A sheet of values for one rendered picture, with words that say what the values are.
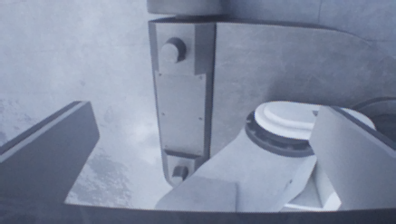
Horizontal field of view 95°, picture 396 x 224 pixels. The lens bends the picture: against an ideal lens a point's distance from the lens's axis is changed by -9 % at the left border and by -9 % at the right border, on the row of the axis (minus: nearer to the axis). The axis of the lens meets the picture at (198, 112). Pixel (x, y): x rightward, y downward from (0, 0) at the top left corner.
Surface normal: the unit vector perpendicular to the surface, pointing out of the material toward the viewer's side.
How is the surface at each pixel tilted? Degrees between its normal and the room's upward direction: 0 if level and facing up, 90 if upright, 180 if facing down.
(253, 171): 90
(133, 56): 0
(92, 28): 0
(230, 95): 0
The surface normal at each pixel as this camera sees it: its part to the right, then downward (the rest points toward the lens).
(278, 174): 0.01, -0.87
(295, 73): -0.22, 0.48
